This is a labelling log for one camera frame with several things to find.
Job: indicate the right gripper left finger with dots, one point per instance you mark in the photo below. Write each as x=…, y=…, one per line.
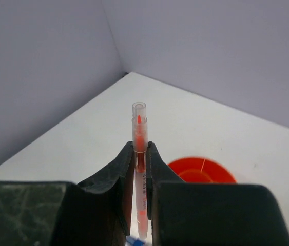
x=95, y=211

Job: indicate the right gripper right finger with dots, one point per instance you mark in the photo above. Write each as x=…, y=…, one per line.
x=183, y=213

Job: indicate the orange thin highlighter pen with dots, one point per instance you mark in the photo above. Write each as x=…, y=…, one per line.
x=140, y=144

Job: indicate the orange round compartment organizer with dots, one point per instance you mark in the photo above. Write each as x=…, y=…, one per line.
x=201, y=170

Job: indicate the clear bottle blue cap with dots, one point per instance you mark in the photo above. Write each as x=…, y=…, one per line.
x=131, y=241

